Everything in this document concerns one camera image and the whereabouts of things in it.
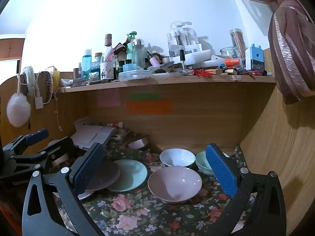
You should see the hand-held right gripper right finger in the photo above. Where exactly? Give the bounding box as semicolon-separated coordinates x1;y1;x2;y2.
205;143;288;236

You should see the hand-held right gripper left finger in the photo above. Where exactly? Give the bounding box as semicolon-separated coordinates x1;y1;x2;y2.
22;142;109;236

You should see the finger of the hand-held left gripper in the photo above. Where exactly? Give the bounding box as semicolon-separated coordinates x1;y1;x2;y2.
2;128;49;158
10;136;74;175

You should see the small green bowl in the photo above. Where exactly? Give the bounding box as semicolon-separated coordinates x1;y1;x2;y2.
195;151;230;176

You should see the white plate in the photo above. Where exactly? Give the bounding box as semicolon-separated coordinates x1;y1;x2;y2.
53;188;95;200

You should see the large pale blue bowl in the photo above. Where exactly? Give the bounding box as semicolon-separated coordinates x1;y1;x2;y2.
106;159;148;193

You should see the white bowl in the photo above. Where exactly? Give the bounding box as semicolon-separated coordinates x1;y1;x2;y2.
159;148;196;168

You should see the pink bowl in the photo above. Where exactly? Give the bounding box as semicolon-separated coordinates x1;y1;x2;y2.
148;166;203;204

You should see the cream box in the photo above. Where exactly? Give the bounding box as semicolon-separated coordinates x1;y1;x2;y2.
52;152;69;168

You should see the white cardboard box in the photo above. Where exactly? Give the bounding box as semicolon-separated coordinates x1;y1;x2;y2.
70;119;118;150

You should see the white fluffy puff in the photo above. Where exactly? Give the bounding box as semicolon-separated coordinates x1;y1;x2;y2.
6;92;32;128

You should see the wooden desk hutch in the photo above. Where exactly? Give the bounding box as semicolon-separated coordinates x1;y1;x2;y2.
0;49;315;236

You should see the stack of paper cards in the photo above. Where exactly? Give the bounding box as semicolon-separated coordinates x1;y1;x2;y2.
109;128;134;147

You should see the patterned headband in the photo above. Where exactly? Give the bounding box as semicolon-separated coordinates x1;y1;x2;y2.
42;71;55;104

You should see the small white box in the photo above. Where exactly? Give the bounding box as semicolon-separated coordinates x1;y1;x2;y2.
128;138;149;150

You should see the white fluffy headband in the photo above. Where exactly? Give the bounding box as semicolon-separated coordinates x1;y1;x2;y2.
21;65;37;96

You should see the pink sticky note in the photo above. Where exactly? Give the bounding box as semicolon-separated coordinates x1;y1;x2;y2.
98;94;121;107

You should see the dark floral tablecloth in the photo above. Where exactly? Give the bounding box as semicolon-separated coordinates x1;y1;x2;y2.
49;138;259;236

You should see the blue glass bottle cork cap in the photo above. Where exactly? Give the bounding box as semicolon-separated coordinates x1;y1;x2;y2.
90;52;103;80

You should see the orange sticky note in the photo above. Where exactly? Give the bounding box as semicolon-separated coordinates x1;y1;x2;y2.
127;100;172;115

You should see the blue liquid bottle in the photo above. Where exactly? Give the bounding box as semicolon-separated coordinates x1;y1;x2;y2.
82;49;93;79

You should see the clear bottle with figure label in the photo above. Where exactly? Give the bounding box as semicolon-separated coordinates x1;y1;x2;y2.
100;34;116;80

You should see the green sticky note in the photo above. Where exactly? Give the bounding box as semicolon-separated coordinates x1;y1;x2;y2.
129;93;160;101

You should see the red tassel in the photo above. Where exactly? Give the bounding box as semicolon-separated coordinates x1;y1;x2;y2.
193;69;217;78

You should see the clear flat plastic box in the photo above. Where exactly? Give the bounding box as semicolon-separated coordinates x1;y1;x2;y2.
119;69;152;80

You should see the light blue jar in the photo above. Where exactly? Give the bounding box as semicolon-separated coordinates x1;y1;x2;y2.
122;63;137;73

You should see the long white box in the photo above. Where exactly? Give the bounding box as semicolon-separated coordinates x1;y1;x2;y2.
170;50;211;65

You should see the blue and white pencil sharpener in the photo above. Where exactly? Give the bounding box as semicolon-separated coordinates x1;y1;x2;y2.
245;44;266;72

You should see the short glass jar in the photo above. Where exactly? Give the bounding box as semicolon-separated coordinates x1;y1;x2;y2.
220;47;240;61

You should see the green pump bottle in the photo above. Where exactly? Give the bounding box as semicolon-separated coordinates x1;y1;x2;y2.
126;31;137;62

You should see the clear glass bottle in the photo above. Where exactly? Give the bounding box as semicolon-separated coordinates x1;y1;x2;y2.
133;39;145;68

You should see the pink cosmetic bottle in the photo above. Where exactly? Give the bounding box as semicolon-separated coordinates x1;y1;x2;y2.
146;51;160;67

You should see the tall clear jar of sticks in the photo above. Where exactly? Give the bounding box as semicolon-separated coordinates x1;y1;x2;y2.
229;29;246;59

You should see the pink satin curtain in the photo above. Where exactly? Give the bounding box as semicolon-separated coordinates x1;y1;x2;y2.
217;0;315;105

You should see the clear blister pack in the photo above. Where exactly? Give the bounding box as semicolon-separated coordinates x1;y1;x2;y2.
183;21;200;52
168;23;185;57

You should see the white cord with tag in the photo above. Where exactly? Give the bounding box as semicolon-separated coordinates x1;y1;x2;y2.
34;74;45;110

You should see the brown wall cabinet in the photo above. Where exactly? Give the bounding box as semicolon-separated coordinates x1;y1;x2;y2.
0;38;25;61

